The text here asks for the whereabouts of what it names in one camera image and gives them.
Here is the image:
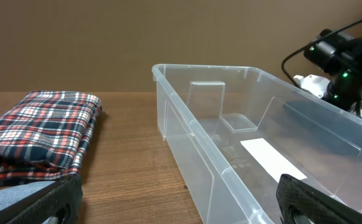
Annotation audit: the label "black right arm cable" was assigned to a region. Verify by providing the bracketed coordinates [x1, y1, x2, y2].
[281, 12, 362, 88]

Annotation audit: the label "folded plaid flannel shirt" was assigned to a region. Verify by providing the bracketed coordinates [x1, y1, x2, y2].
[0, 90, 102, 186]

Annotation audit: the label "folded blue denim jeans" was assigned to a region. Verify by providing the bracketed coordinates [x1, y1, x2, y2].
[0, 181, 54, 211]

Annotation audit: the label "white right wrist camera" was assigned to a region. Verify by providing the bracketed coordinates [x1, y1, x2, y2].
[293, 75, 330, 98]

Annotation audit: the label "clear plastic storage bin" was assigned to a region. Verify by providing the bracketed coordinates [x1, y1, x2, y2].
[152, 64, 362, 223]

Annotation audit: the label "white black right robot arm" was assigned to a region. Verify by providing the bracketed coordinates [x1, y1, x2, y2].
[303, 29, 362, 118]

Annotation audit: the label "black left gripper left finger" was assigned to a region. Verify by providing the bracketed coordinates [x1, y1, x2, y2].
[0, 174, 83, 223]

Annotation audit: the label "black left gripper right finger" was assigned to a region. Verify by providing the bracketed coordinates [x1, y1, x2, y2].
[276, 174, 362, 224]

